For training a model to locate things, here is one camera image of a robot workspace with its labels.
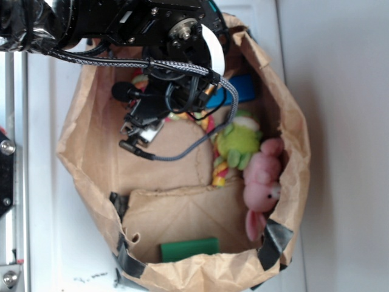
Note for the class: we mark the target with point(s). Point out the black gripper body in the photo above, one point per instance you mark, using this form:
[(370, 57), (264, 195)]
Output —
[(165, 97)]

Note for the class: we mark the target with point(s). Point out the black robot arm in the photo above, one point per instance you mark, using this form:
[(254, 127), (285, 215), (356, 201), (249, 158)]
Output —
[(179, 45)]

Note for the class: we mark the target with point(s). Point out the black foam microphone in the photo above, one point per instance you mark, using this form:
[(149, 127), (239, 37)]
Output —
[(125, 91)]

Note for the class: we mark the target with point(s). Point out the blue plastic block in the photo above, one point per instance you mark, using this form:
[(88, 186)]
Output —
[(242, 83)]

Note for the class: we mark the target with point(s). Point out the green plush frog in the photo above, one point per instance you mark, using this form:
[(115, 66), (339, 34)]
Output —
[(238, 141)]

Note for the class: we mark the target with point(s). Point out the pink plush bunny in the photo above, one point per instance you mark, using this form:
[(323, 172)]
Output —
[(261, 187)]

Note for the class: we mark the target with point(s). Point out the brown paper bag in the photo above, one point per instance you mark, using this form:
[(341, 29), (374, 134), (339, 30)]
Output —
[(139, 204)]

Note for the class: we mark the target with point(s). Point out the green plastic block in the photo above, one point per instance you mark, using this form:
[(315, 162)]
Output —
[(176, 251)]

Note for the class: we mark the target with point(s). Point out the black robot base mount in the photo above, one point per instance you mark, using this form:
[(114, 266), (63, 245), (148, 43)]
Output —
[(8, 149)]

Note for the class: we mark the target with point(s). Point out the aluminium extrusion rail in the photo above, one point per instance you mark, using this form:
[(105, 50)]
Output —
[(14, 183)]

